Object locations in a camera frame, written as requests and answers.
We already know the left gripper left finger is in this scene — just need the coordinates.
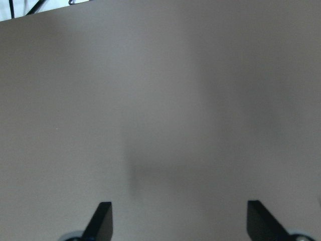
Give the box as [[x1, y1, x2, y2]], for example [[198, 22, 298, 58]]
[[81, 202, 112, 241]]

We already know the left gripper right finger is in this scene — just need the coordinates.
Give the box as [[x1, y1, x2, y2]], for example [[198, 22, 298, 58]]
[[247, 200, 294, 241]]

